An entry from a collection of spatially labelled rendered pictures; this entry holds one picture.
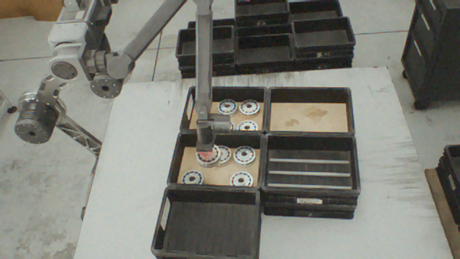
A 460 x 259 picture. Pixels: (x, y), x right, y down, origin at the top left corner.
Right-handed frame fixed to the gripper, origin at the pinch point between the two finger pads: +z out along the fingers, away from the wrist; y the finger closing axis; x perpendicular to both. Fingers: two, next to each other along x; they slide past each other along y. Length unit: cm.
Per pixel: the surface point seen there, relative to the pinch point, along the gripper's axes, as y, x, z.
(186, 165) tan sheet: 7.7, 12.5, 23.1
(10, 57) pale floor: 180, 225, 128
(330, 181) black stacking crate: 2, -53, 18
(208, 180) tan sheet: 0.0, 1.2, 22.0
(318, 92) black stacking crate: 49, -47, 13
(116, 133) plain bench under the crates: 36, 58, 40
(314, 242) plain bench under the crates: -21, -47, 31
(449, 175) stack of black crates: 43, -128, 68
